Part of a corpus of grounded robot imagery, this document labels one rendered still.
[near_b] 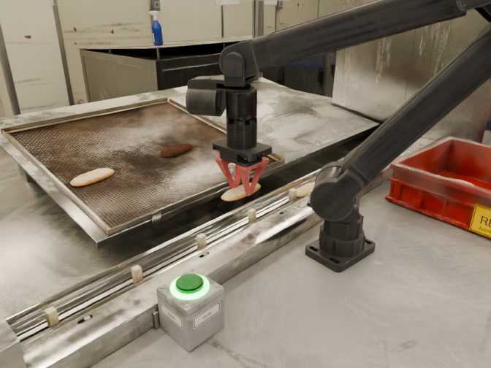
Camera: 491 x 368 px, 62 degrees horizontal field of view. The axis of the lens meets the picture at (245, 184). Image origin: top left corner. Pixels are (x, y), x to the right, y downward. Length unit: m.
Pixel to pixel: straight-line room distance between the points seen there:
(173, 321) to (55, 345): 0.15
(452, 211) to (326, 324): 0.45
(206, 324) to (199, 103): 0.38
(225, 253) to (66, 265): 0.30
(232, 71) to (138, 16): 4.33
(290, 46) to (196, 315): 0.43
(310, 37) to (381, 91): 0.83
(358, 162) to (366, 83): 0.82
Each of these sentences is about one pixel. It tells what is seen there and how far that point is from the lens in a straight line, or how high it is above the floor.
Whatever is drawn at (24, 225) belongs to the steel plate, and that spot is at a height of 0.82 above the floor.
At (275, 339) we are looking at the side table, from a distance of 0.63.
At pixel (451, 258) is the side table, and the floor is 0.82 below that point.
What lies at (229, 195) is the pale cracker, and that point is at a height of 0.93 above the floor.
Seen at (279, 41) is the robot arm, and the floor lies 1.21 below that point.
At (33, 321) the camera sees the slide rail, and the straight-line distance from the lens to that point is 0.68.
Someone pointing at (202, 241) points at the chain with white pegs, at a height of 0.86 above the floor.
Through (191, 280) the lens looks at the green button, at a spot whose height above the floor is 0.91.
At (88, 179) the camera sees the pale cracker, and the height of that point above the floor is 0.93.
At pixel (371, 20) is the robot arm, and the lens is 0.68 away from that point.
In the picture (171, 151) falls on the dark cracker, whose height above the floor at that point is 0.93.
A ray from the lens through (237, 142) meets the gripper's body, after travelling 0.74.
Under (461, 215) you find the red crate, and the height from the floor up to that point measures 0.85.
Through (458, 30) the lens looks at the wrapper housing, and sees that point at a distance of 1.39.
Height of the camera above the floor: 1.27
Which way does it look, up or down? 24 degrees down
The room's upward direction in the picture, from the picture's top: straight up
